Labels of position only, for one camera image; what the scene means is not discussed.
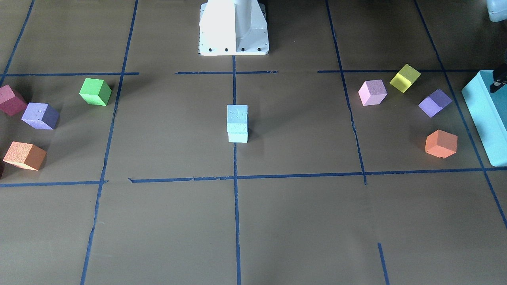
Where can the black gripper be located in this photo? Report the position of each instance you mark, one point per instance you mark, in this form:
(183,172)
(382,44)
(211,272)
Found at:
(500,82)

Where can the light blue foam block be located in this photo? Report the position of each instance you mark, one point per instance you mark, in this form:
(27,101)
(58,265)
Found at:
(238,137)

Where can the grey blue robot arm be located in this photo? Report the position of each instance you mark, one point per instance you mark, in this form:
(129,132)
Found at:
(497,10)

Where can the teal plastic bin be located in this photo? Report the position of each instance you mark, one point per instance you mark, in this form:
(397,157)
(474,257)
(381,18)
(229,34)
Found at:
(489,113)

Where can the purple foam block group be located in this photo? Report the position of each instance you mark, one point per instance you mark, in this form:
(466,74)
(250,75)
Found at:
(435,103)
(40,116)

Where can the orange foam block group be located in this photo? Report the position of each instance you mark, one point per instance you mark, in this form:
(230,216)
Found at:
(25,156)
(441,144)

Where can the yellow foam block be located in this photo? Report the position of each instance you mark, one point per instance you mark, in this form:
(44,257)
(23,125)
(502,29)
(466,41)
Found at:
(405,78)

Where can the green foam block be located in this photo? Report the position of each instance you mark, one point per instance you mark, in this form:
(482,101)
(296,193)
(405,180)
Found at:
(95,91)

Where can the dark pink foam block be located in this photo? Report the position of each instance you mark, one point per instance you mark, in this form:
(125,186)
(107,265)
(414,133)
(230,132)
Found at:
(11,101)

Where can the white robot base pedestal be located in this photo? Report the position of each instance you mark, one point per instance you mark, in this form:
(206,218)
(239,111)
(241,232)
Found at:
(233,28)

